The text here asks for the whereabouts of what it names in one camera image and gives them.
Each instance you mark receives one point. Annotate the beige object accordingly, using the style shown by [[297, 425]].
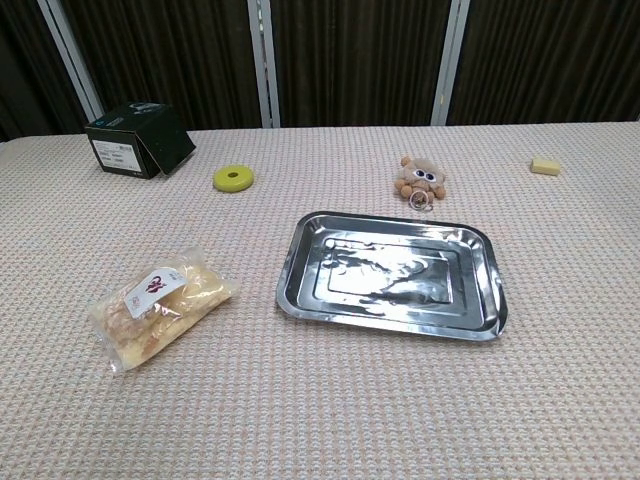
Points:
[[165, 310]]

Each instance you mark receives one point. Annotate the stainless steel rectangular tray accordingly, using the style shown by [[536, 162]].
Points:
[[395, 280]]

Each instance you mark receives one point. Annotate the yellow round disc with hole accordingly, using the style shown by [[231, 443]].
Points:
[[233, 178]]

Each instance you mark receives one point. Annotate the beige woven tablecloth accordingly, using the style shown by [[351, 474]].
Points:
[[320, 400]]

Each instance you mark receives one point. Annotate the dark green cardboard box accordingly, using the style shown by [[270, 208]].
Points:
[[135, 142]]

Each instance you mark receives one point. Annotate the yellow rectangular sponge block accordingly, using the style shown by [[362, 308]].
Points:
[[545, 165]]

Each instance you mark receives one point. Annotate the white aluminium frame post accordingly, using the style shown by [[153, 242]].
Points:
[[70, 55], [264, 60], [449, 60]]

